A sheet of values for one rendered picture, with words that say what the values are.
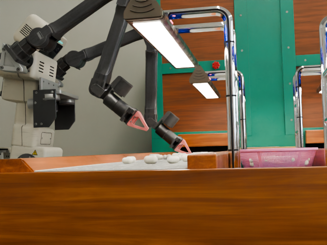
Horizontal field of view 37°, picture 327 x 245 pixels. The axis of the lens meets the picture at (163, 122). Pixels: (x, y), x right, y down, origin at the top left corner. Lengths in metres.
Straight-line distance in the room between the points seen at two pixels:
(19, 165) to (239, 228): 0.44
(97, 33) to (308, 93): 1.79
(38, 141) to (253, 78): 1.23
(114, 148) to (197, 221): 2.85
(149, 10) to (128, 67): 2.73
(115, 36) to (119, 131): 1.83
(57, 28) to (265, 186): 1.34
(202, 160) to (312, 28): 1.98
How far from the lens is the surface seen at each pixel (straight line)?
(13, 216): 0.97
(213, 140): 2.64
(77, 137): 3.77
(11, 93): 2.22
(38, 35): 2.01
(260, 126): 2.70
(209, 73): 2.16
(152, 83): 2.34
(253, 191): 0.86
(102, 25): 3.83
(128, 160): 1.32
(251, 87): 2.72
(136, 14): 1.00
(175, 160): 1.23
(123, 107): 1.85
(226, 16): 1.20
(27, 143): 2.14
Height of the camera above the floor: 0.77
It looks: 3 degrees up
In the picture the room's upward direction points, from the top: 2 degrees counter-clockwise
